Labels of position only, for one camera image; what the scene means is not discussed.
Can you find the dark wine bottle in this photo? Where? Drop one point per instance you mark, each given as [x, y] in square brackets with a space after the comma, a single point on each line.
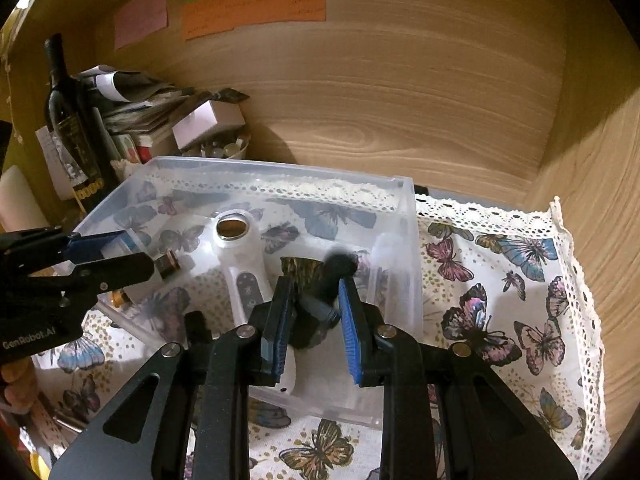
[74, 123]

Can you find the small black lavalier microphone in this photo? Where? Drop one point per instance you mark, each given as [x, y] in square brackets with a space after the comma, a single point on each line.
[315, 312]

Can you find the butterfly print lace cloth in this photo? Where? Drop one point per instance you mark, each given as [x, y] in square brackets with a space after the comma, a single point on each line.
[504, 285]

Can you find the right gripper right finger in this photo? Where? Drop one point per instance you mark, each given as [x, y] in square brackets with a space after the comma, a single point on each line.
[382, 355]

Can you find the orange sticky note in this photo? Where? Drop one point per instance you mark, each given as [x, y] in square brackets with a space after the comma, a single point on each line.
[207, 17]

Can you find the clear plastic storage box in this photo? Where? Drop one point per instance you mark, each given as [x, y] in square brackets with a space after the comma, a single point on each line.
[171, 202]

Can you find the white small card box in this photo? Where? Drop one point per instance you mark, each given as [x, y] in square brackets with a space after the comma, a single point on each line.
[209, 118]

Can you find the person's left hand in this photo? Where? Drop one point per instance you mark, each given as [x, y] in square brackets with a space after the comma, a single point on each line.
[19, 386]

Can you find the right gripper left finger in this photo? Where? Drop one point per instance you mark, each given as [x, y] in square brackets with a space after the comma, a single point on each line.
[253, 354]

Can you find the cream ceramic mug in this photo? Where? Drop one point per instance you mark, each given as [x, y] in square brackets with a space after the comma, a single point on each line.
[18, 207]

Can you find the pink sticky note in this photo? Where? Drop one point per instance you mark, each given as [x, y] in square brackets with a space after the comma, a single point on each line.
[138, 19]

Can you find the stack of papers and books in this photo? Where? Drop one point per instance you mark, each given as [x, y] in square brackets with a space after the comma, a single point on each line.
[137, 111]

